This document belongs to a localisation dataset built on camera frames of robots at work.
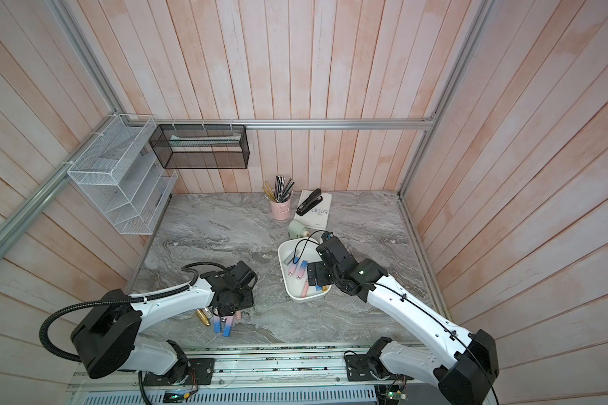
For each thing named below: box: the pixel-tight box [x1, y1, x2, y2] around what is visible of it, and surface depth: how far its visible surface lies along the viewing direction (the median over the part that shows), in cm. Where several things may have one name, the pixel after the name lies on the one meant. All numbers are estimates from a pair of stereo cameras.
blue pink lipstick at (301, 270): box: [296, 259, 309, 280], surface depth 95 cm
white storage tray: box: [277, 237, 332, 303], surface depth 95 cm
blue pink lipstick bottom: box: [213, 317, 223, 334], surface depth 83 cm
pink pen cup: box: [270, 198, 292, 221], surface depth 106 cm
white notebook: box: [293, 189, 332, 231], surface depth 113 cm
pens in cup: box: [260, 174, 295, 204], surface depth 109 cm
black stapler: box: [296, 188, 324, 217], surface depth 113 cm
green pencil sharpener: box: [287, 220, 310, 239], surface depth 101 cm
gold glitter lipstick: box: [195, 308, 211, 327], surface depth 85 cm
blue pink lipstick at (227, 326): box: [222, 315, 234, 337], surface depth 83 cm
